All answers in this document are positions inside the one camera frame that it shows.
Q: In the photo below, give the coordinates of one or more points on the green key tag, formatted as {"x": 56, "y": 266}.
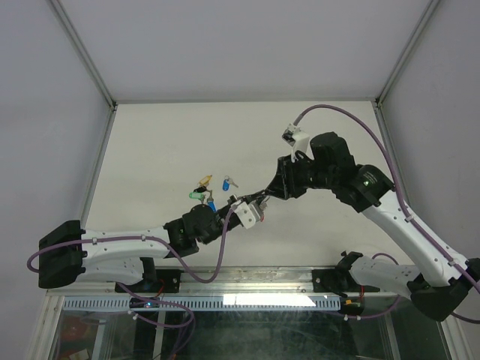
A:
{"x": 197, "y": 196}

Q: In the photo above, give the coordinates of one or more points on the yellow key tag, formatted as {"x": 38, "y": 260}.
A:
{"x": 205, "y": 180}

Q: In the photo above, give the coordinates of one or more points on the black key tag with keys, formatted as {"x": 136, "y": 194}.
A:
{"x": 201, "y": 190}

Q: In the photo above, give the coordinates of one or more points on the blue key tag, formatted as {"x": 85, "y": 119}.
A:
{"x": 225, "y": 185}
{"x": 211, "y": 204}

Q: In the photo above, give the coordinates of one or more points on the aluminium frame post left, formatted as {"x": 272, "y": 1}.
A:
{"x": 79, "y": 47}

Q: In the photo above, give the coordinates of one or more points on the blue key tag lower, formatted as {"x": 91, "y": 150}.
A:
{"x": 211, "y": 204}

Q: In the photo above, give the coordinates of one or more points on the aluminium frame post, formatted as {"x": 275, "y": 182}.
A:
{"x": 79, "y": 47}
{"x": 406, "y": 53}

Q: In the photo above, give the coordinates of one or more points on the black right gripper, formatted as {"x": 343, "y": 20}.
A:
{"x": 283, "y": 184}

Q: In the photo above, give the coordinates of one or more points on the white cable duct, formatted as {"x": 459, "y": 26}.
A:
{"x": 229, "y": 302}

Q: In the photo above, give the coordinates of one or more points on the blue key tag upper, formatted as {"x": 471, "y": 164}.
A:
{"x": 225, "y": 185}

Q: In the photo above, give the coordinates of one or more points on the silver key on lower blue tag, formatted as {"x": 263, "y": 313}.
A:
{"x": 209, "y": 197}

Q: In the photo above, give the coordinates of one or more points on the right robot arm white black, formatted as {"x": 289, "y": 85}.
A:
{"x": 439, "y": 279}

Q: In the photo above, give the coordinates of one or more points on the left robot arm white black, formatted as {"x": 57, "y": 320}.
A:
{"x": 70, "y": 254}

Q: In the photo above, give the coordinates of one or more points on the aluminium frame post right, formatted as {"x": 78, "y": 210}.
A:
{"x": 406, "y": 53}

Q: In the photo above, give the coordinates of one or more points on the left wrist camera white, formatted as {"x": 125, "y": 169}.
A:
{"x": 248, "y": 213}

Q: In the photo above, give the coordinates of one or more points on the large silver keyring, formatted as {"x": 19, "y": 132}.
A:
{"x": 262, "y": 201}

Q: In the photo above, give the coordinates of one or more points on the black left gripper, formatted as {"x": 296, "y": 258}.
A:
{"x": 258, "y": 197}

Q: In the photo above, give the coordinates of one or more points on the silver key on upper blue tag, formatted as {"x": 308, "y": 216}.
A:
{"x": 231, "y": 181}

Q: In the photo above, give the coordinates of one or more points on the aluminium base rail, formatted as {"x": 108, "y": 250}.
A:
{"x": 277, "y": 279}

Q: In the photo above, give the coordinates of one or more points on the silver key on blue tag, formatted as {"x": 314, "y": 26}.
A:
{"x": 209, "y": 197}
{"x": 231, "y": 181}

